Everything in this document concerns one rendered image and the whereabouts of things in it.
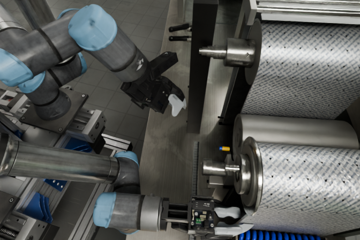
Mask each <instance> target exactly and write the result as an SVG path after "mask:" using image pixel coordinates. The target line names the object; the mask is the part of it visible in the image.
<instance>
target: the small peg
mask: <svg viewBox="0 0 360 240"><path fill-rule="evenodd" d="M224 170H225V171H229V172H237V173H239V171H240V166H239V165H235V164H233V165H232V164H225V165H224Z"/></svg>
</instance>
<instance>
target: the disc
mask: <svg viewBox="0 0 360 240"><path fill-rule="evenodd" d="M245 145H250V146H251V147H252V150H253V153H254V158H255V163H256V190H255V194H254V199H253V202H252V204H251V206H246V205H245V204H244V202H243V199H242V195H241V199H242V204H243V207H244V210H245V212H246V214H247V215H248V216H254V215H255V214H256V212H257V210H258V207H259V203H260V197H261V186H262V170H261V159H260V153H259V148H258V145H257V142H256V141H255V139H254V138H253V137H250V136H249V137H247V138H246V139H245V141H244V143H243V147H242V150H243V148H244V146H245ZM241 154H242V151H241Z"/></svg>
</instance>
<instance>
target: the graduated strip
mask: <svg viewBox="0 0 360 240"><path fill-rule="evenodd" d="M198 171H199V141H194V143H193V164H192V185H191V195H198ZM189 240H196V236H192V235H189Z"/></svg>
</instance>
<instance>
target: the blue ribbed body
mask: <svg viewBox="0 0 360 240"><path fill-rule="evenodd" d="M238 240H321V239H320V237H319V236H315V237H313V236H312V235H309V236H308V237H307V235H302V237H301V236H300V234H296V238H295V235H294V234H290V235H289V236H288V234H287V233H284V234H283V237H282V234H281V233H280V232H278V233H277V237H276V235H275V232H271V236H269V232H267V231H265V235H264V236H263V232H262V231H261V230H260V231H259V232H258V235H257V232H256V231H255V230H253V231H252V235H250V231H249V230H248V231H246V234H244V233H242V234H239V235H238Z"/></svg>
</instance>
